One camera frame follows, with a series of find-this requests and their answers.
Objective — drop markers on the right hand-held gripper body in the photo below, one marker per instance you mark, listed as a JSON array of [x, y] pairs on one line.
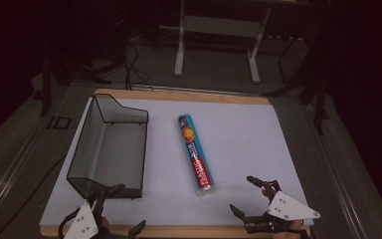
[[290, 207]]

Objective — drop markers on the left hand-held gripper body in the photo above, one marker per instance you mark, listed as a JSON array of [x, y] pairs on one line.
[[81, 222]]

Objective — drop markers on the blue red plastic wrap roll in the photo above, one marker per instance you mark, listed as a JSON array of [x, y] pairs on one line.
[[194, 149]]

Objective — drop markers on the person's right hand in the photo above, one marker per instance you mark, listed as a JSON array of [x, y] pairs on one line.
[[297, 227]]

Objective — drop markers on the person's left hand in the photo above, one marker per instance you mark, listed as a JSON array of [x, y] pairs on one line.
[[106, 225]]

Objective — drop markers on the white table mat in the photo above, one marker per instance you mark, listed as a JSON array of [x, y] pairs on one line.
[[245, 139]]

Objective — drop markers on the black metal stand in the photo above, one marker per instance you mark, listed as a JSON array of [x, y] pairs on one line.
[[320, 106]]

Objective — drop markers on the aluminium floor rail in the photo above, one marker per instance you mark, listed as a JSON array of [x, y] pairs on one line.
[[338, 179], [10, 172]]

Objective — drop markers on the white metal desk frame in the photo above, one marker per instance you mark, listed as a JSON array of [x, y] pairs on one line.
[[219, 26]]

